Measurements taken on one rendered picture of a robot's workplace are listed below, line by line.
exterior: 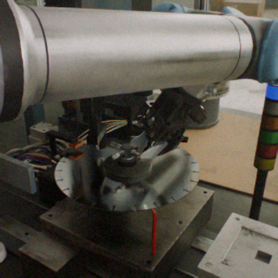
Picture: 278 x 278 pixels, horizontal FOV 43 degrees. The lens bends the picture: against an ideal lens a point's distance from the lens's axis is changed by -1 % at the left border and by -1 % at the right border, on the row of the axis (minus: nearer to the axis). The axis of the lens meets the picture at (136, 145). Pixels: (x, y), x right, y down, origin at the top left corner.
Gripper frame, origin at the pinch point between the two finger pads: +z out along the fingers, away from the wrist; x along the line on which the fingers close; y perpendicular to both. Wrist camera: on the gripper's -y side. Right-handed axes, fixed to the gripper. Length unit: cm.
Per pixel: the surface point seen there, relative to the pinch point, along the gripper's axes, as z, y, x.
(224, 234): -3.7, 0.1, 23.7
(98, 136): 2.1, 6.1, -8.9
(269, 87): -26.4, -11.3, 7.4
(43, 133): 31.2, -4.9, -35.0
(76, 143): 11.4, 4.2, -14.6
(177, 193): -2.2, 1.9, 11.9
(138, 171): 2.3, 2.3, 2.2
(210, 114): 15, -70, -19
